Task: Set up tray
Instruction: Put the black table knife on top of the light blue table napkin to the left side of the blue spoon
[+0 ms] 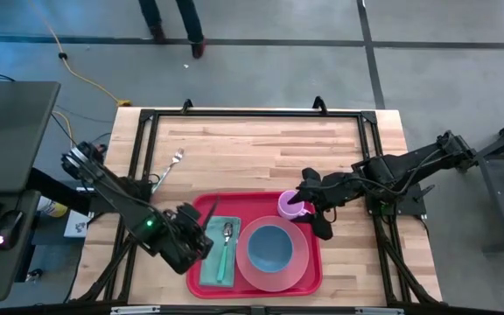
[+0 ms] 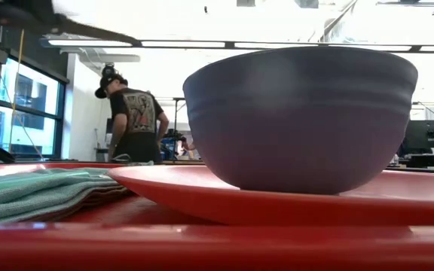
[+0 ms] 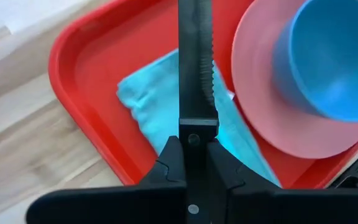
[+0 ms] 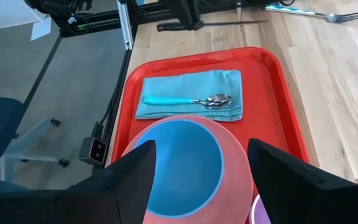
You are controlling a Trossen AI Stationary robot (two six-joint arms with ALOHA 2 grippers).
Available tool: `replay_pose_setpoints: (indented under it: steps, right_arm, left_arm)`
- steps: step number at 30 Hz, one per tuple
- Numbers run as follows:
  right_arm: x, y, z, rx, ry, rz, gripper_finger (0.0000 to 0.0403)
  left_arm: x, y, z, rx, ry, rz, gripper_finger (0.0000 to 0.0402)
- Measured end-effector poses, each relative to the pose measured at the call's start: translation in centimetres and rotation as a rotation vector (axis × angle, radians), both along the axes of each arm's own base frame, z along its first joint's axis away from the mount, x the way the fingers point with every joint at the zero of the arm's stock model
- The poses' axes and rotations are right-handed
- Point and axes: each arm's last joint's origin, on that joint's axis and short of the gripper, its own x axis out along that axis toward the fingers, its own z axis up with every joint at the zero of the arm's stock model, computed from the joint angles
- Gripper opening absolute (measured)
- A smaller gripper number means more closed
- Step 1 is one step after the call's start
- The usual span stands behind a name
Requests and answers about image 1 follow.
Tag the red plastic tray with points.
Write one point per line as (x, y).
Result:
(256, 203)

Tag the yellow and white container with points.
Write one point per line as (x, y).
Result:
(53, 207)

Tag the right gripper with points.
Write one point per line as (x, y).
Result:
(335, 188)

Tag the person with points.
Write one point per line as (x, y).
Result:
(188, 17)

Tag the green cloth napkin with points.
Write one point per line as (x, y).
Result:
(210, 262)

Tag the black rig bar, silver brackets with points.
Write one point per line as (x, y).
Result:
(256, 310)

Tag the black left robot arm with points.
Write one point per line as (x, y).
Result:
(116, 197)

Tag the grey desk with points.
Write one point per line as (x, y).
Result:
(11, 144)

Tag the coral pink plate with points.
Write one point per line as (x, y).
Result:
(300, 258)

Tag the black diagonal desk strut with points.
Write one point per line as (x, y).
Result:
(55, 190)

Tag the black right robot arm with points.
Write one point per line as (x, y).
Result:
(409, 166)

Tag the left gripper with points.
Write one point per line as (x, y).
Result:
(179, 245)

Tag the blue-grey bowl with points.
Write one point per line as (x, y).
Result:
(270, 249)

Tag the black computer mouse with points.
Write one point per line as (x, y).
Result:
(9, 229)

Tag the silver fork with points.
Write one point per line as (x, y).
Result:
(169, 168)

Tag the white box with code print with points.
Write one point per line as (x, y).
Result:
(77, 224)

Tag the pink ribbed mug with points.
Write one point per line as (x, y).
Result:
(288, 210)

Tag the black aluminium table frame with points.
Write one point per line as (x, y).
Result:
(256, 113)

